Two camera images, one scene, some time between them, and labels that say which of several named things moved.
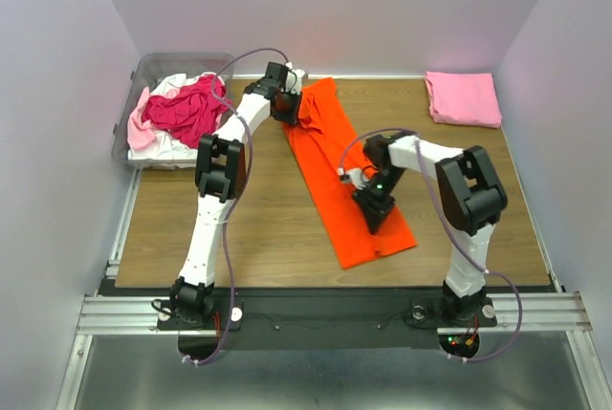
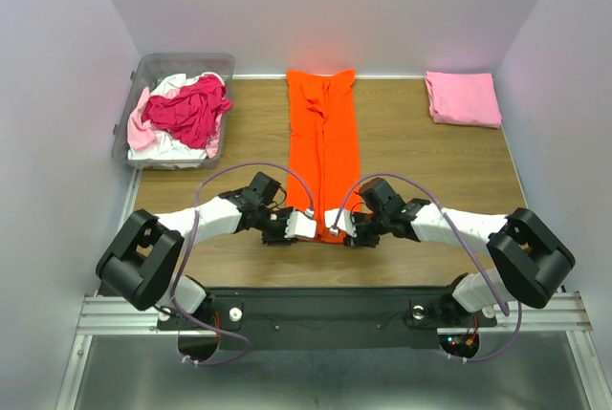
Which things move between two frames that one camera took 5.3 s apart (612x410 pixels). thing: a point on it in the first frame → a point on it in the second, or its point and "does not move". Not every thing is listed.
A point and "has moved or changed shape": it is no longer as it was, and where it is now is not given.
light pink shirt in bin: [141, 136] does not move
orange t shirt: [324, 144] has moved or changed shape
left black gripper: [293, 116] → [279, 236]
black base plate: [330, 317] does not move
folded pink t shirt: [463, 98] does not move
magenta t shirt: [194, 113] does not move
